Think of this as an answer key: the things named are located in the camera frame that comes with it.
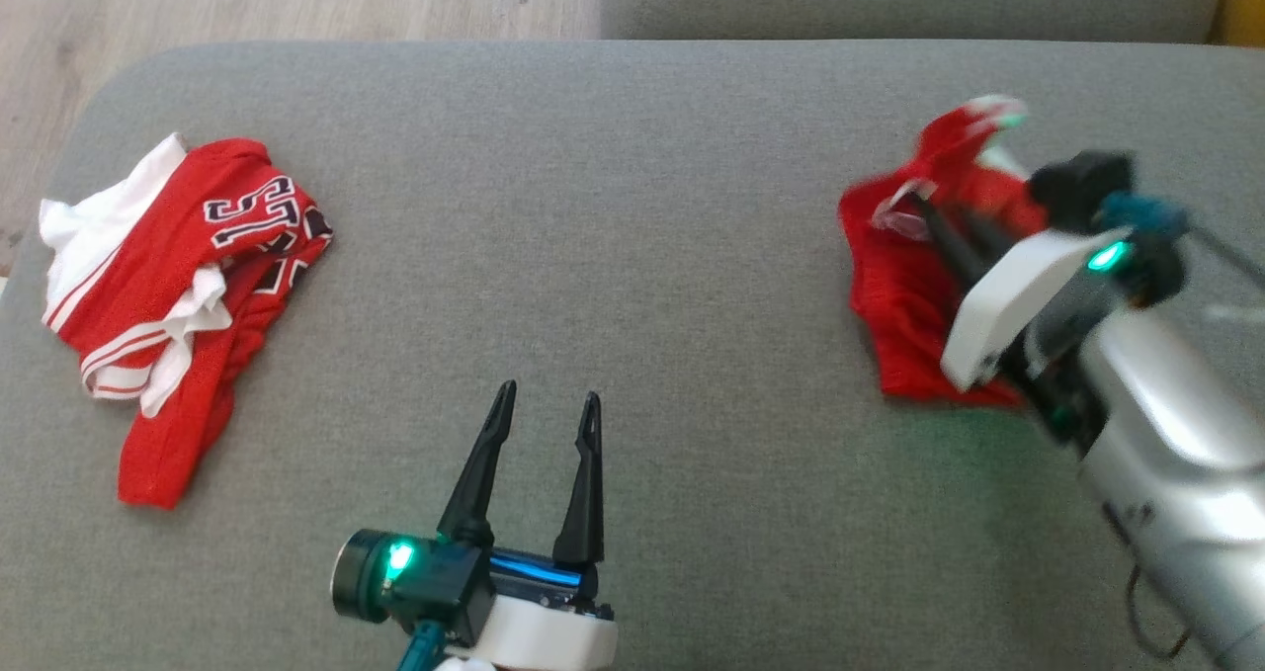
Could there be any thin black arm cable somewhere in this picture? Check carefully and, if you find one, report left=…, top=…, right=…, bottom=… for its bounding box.
left=1125, top=560, right=1194, bottom=664
left=1184, top=222, right=1265, bottom=293

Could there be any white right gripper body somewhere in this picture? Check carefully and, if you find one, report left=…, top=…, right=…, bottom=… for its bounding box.
left=939, top=226, right=1134, bottom=392

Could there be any red jersey with white tee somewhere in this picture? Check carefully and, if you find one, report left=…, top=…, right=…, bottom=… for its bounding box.
left=38, top=132, right=335, bottom=510

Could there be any red numbered sports garment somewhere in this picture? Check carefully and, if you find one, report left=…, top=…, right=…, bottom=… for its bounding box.
left=837, top=95, right=1051, bottom=411

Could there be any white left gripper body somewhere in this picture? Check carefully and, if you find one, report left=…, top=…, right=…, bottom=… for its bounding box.
left=447, top=548, right=620, bottom=671

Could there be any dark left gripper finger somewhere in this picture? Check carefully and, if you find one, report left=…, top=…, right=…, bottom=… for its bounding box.
left=435, top=379, right=518, bottom=549
left=550, top=390, right=607, bottom=566

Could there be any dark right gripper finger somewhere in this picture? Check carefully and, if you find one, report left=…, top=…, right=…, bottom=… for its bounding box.
left=958, top=210, right=1020, bottom=258
left=913, top=193, right=995, bottom=288

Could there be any large grey sofa seat cushion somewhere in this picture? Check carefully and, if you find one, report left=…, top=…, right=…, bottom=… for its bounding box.
left=0, top=39, right=1265, bottom=671

